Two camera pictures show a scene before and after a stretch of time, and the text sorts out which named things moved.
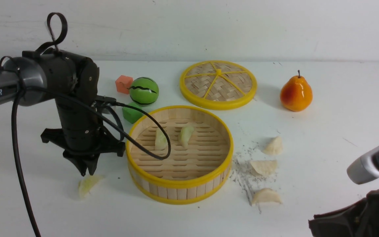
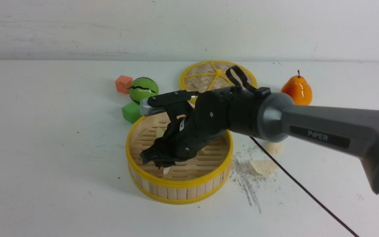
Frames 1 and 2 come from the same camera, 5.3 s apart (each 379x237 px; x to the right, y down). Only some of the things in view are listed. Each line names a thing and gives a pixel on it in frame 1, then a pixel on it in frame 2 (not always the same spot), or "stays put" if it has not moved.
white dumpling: x=265 y=168 stays put
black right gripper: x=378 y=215 to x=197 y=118
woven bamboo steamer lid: x=218 y=85 stays put
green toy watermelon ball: x=144 y=91 stays put
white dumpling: x=275 y=147 stays put
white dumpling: x=265 y=194 to x=166 y=170
